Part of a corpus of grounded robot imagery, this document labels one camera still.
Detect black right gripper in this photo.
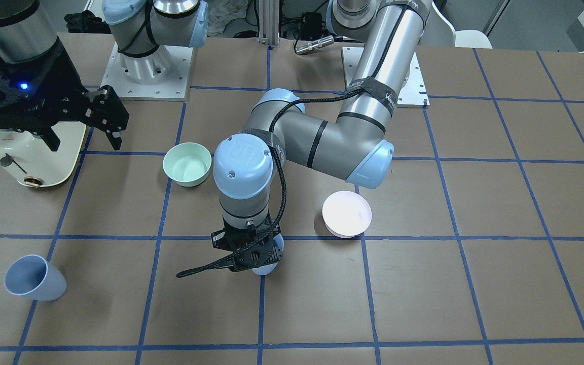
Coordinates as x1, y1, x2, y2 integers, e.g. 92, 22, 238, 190
0, 39, 129, 152

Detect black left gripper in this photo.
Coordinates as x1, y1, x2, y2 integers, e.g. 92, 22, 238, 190
212, 213, 281, 272

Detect cream white toaster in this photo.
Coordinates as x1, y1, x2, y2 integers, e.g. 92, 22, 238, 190
0, 122, 87, 188

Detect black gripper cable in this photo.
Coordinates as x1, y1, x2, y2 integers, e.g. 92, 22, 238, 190
176, 99, 353, 278

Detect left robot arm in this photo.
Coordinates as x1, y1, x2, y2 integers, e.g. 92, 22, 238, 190
177, 1, 432, 278

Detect pink bowl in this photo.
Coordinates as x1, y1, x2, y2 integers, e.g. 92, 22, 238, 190
321, 190, 373, 238

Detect mint green bowl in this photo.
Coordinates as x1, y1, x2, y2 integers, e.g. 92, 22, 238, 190
162, 142, 212, 187

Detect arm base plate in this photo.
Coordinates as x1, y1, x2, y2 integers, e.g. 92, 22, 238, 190
101, 44, 194, 102
342, 46, 429, 108

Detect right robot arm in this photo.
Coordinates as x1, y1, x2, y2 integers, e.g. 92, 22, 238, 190
0, 1, 209, 152

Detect blue cup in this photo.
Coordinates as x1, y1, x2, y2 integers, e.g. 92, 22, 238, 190
3, 254, 67, 301
251, 234, 284, 276

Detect silver metal cylinder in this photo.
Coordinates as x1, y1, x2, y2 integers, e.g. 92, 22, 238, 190
294, 35, 335, 56

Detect aluminium frame post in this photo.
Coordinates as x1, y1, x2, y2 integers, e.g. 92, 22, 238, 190
257, 0, 280, 48

